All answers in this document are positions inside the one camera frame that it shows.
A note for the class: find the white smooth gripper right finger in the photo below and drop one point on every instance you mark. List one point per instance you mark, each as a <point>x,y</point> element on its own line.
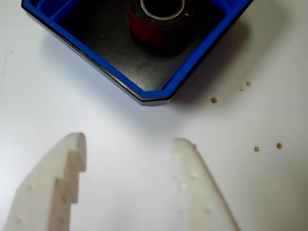
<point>199,192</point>

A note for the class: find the blue square box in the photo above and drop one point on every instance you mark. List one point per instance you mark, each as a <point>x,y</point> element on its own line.
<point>108,62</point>

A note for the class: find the white stepped gripper left finger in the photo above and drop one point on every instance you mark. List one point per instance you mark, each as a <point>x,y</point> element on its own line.
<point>41,192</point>

